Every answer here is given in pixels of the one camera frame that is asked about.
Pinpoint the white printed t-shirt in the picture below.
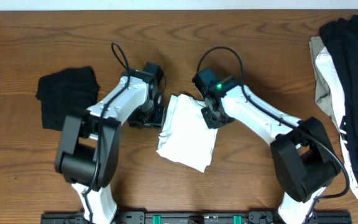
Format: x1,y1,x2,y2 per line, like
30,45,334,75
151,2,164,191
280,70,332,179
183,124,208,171
157,94,218,172

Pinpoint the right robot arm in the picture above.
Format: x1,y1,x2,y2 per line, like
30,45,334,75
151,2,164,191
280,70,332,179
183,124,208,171
193,70,344,223

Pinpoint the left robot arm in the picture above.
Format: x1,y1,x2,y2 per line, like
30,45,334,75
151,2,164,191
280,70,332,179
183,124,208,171
55,67,166,223

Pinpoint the black folded garment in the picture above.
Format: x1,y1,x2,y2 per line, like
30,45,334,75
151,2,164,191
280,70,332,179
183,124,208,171
35,66,100,131

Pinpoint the grey folded garment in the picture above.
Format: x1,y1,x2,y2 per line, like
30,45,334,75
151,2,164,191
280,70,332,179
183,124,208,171
309,37,338,128

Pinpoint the white garment in pile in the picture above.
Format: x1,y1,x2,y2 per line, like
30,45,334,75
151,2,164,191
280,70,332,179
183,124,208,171
316,46,358,199

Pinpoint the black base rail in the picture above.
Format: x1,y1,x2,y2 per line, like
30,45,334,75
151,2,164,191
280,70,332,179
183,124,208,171
40,210,352,224

